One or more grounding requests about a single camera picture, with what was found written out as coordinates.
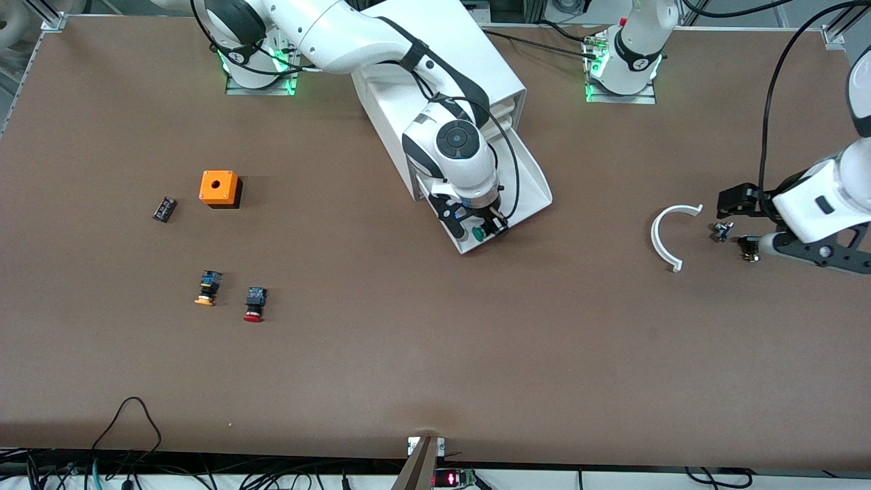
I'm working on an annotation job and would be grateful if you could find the yellow push button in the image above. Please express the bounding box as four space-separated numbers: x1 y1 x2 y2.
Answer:
194 270 223 307

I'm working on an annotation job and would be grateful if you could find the white half-ring clamp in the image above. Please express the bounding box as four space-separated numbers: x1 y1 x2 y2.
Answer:
651 203 704 273

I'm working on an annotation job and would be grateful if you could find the red push button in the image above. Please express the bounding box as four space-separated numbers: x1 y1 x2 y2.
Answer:
243 287 268 323

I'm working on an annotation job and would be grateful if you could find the tangled black cable bundle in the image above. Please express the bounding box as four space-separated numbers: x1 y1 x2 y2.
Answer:
0 448 409 490

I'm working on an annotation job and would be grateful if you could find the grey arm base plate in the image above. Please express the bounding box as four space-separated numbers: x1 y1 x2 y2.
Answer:
585 34 657 105
225 68 299 96

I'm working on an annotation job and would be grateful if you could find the orange button box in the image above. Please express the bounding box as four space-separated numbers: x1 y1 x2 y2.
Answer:
199 169 244 210

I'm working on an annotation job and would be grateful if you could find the brown wooden beam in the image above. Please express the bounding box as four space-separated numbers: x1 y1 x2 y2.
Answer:
391 436 440 490

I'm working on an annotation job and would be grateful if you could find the small red-lit device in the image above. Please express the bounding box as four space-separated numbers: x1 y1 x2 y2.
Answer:
434 468 477 489

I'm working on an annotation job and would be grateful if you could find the looped black cable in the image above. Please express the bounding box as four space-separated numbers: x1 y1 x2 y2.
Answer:
88 397 163 477

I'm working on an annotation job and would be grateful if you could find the aluminium frame corner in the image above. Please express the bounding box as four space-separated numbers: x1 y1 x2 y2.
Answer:
822 0 871 45
37 0 69 31

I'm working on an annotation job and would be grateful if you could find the thin black power cable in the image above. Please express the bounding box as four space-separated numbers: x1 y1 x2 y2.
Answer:
476 20 599 62

